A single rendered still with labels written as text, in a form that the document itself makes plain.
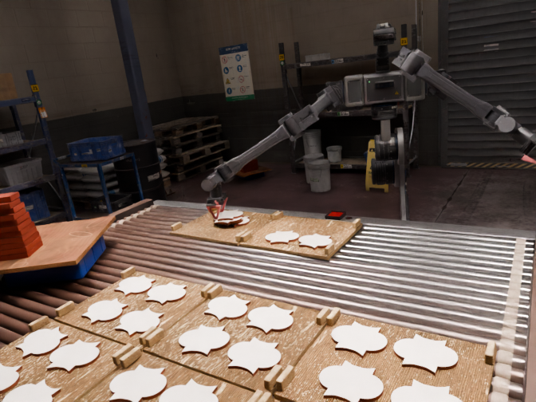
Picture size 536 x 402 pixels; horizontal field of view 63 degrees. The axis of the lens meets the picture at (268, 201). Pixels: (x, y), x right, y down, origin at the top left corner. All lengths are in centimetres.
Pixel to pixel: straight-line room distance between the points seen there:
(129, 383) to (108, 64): 665
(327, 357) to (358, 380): 12
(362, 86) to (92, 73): 552
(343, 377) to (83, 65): 663
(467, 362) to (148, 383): 74
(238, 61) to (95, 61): 224
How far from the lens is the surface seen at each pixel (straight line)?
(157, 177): 579
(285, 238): 180
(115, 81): 757
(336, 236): 180
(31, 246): 193
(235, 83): 772
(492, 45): 620
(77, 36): 731
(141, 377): 118
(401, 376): 109
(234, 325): 130
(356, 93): 235
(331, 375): 108
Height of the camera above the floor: 163
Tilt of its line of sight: 17 degrees down
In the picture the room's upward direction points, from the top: 7 degrees counter-clockwise
